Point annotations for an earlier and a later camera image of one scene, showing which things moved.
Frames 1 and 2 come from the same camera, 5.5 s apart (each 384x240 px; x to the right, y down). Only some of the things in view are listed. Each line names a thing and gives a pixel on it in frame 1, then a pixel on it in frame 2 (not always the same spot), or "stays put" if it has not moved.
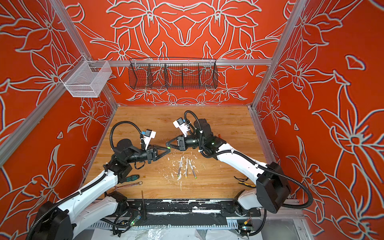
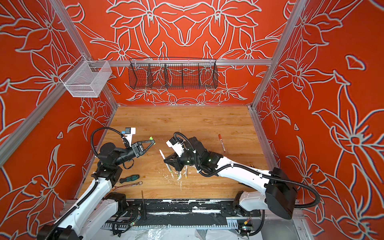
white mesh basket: (86, 78) stays put
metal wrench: (116, 187) stays put
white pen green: (193, 171) -> (163, 157)
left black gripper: (152, 155) -> (138, 149)
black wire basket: (168, 73) stays put
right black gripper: (182, 143) -> (175, 161)
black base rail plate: (147, 209) stays put
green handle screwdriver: (132, 178) stays put
